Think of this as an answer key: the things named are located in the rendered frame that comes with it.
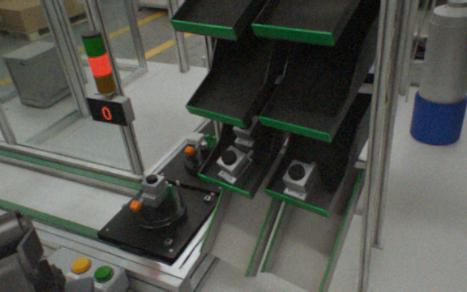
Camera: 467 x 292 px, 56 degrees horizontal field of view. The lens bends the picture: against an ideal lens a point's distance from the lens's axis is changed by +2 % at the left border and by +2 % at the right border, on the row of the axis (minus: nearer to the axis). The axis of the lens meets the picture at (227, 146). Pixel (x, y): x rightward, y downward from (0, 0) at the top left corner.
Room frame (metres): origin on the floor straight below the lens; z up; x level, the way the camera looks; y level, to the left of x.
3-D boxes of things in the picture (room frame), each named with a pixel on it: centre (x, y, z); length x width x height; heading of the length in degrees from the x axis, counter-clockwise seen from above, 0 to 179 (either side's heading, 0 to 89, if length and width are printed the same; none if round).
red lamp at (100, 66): (1.10, 0.30, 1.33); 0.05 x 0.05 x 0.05
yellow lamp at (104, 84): (1.10, 0.30, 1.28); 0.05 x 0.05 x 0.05
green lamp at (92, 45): (1.10, 0.30, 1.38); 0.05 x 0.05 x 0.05
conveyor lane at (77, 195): (1.07, 0.45, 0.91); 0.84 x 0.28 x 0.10; 59
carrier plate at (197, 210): (0.90, 0.20, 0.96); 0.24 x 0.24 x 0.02; 59
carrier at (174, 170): (1.12, 0.07, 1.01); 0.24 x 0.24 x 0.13; 59
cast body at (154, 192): (0.91, 0.20, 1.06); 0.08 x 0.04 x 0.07; 149
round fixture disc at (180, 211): (0.90, 0.20, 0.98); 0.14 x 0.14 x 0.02
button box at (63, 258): (0.76, 0.39, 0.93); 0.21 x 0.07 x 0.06; 59
